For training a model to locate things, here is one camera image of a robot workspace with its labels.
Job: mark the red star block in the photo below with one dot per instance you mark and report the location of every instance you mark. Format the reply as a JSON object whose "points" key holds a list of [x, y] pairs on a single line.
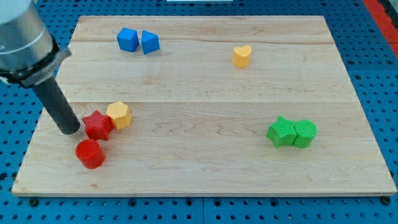
{"points": [[98, 126]]}

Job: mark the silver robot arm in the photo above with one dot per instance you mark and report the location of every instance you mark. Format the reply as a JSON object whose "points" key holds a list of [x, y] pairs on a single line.
{"points": [[29, 57]]}

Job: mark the red cylinder block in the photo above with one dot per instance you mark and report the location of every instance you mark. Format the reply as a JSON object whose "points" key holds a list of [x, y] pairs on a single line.
{"points": [[90, 153]]}

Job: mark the green cylinder block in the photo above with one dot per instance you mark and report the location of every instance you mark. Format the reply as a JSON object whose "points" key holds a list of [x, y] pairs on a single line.
{"points": [[306, 131]]}

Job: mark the red strip at corner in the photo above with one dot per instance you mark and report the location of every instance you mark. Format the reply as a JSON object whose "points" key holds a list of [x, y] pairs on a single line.
{"points": [[378, 11]]}

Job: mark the yellow heart block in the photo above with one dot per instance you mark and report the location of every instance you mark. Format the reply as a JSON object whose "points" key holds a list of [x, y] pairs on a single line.
{"points": [[242, 56]]}

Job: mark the wooden board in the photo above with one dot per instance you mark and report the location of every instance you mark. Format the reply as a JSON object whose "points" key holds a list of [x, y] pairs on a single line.
{"points": [[199, 122]]}

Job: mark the blue cube block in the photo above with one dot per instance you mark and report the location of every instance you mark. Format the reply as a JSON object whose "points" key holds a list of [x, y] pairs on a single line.
{"points": [[128, 39]]}

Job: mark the green star block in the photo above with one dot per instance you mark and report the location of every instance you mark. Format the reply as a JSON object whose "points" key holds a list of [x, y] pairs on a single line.
{"points": [[282, 132]]}

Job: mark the yellow hexagon block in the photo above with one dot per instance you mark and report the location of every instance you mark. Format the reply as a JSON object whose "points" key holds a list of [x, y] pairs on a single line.
{"points": [[120, 114]]}

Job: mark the blue triangular block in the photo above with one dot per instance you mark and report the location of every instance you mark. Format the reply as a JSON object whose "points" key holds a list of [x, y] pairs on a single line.
{"points": [[149, 42]]}

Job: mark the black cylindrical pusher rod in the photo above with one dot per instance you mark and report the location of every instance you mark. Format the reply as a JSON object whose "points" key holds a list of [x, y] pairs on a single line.
{"points": [[51, 96]]}

